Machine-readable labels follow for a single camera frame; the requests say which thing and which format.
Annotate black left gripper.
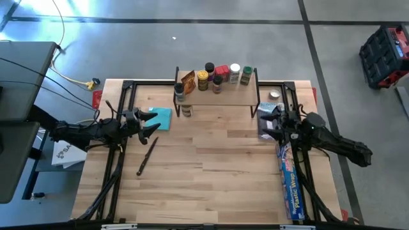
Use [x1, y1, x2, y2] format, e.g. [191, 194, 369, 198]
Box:
[121, 107, 161, 145]

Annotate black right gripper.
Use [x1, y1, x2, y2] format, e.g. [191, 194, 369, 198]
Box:
[260, 110, 307, 144]

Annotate oregano jar green lid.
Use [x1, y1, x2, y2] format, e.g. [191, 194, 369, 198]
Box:
[240, 65, 254, 86]

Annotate bagel seasoning jar white lid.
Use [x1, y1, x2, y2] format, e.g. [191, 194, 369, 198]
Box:
[229, 63, 242, 84]

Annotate chili onion jar yellow lid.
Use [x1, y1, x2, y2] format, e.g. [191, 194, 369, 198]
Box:
[196, 70, 209, 92]

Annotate orange spice jar black lid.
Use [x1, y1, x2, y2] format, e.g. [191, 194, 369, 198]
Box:
[212, 75, 224, 95]

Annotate red spice tin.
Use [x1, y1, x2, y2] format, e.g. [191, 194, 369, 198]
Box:
[214, 65, 230, 83]

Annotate purple label spice jar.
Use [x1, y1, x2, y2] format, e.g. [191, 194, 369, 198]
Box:
[204, 62, 215, 81]

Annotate wooden shelf black legs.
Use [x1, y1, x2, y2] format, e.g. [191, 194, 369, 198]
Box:
[173, 66, 261, 118]

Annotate waterfall cover book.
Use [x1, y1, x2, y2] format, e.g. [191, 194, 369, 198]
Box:
[257, 102, 287, 141]

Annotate teal cloth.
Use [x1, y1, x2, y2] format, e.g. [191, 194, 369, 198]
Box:
[148, 107, 173, 132]

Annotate black knife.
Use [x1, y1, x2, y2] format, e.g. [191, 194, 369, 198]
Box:
[136, 136, 159, 176]

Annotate teal label jar black lid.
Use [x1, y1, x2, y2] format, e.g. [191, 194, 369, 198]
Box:
[174, 82, 186, 103]

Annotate blue plastic wrap box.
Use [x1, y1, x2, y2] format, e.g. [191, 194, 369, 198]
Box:
[275, 142, 306, 221]

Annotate orange seasoning packet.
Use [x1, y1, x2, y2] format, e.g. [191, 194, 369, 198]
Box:
[181, 70, 196, 95]

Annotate white paper bag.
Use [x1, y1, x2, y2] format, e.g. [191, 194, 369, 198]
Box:
[50, 140, 89, 169]

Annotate grey floor plate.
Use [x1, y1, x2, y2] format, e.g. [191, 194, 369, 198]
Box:
[395, 86, 409, 119]

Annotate red black tool case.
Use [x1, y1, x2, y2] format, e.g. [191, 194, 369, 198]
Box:
[359, 24, 409, 89]

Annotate grey desk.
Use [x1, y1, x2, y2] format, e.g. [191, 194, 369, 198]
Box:
[0, 41, 58, 204]

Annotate black metal table frame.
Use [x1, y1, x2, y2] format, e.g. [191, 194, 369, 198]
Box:
[76, 79, 349, 224]

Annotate yellow cable with plug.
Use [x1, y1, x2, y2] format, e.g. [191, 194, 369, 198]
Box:
[50, 0, 101, 91]

